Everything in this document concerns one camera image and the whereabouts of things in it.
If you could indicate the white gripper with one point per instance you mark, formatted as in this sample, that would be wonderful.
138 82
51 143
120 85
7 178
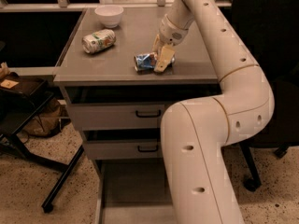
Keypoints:
169 34

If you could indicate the blue silver redbull can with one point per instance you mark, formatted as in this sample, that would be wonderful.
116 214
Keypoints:
147 61

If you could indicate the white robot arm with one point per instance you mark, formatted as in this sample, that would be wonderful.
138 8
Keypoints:
194 131

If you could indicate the white green soda can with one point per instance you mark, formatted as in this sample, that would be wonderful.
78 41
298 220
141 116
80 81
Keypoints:
98 41

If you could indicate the grey drawer cabinet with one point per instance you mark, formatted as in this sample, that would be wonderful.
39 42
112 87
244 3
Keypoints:
191 75

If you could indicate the grey top drawer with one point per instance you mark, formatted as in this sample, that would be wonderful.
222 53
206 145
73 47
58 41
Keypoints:
113 107

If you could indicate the grey middle drawer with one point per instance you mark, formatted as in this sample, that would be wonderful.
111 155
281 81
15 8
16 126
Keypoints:
121 144

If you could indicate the grey open bottom drawer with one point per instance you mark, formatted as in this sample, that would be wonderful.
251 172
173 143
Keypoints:
133 192

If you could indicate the white bowl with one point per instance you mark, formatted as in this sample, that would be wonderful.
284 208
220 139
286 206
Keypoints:
109 15

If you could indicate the black office chair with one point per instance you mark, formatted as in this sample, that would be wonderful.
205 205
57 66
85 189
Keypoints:
270 30

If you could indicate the brown bag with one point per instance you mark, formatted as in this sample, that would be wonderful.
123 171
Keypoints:
49 121

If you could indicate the black side table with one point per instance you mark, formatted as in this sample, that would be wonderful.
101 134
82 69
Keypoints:
22 99

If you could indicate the black top drawer handle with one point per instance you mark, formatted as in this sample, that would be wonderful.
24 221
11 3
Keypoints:
148 115

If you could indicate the black drawer handle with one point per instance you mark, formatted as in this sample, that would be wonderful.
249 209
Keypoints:
147 149
148 115

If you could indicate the black middle drawer handle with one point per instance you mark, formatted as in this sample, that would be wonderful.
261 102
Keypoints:
147 149

